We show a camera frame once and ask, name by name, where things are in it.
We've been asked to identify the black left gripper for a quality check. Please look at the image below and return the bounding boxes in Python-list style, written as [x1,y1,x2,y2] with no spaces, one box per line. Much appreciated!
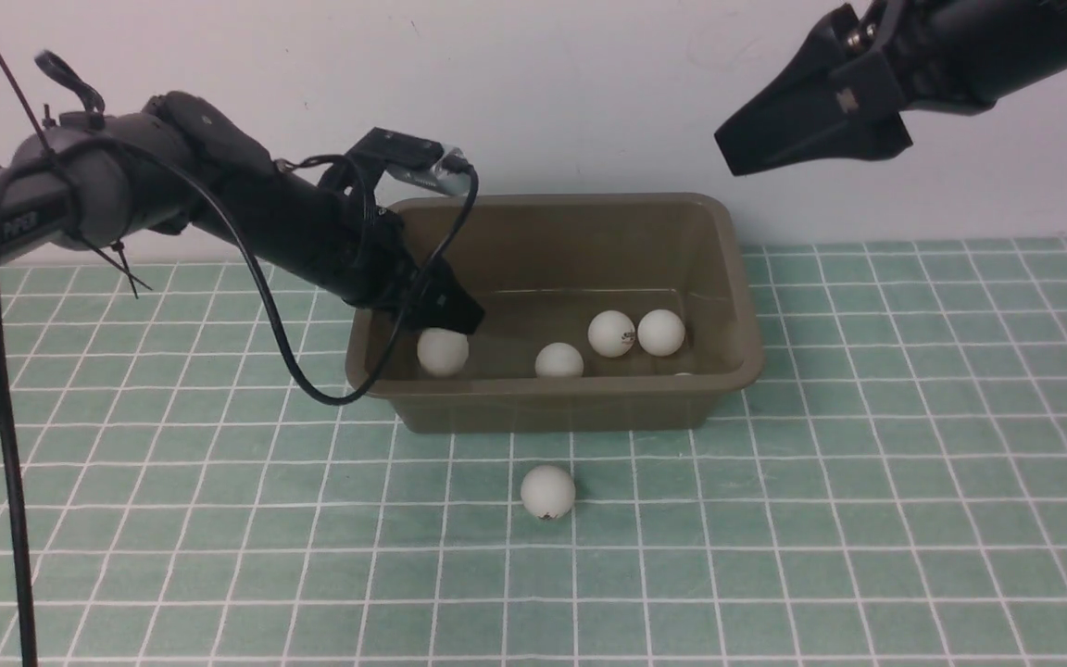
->
[219,169,485,336]

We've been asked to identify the white ping-pong ball printed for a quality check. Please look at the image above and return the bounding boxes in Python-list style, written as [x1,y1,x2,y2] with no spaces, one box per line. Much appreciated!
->
[587,309,638,359]

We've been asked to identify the green checked tablecloth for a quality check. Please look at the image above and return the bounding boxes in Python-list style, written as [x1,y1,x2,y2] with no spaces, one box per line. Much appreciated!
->
[3,239,1067,666]

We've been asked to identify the olive green plastic bin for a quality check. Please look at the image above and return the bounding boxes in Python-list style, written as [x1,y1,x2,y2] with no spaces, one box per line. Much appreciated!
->
[369,193,765,434]

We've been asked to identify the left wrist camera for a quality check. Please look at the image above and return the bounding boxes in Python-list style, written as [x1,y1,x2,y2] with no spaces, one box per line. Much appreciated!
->
[319,128,477,198]

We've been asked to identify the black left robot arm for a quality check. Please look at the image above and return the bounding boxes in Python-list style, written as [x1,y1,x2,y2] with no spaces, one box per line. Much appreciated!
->
[0,51,485,336]

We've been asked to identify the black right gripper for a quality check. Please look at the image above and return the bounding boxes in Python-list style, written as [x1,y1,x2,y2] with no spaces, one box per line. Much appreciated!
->
[714,1,1067,176]

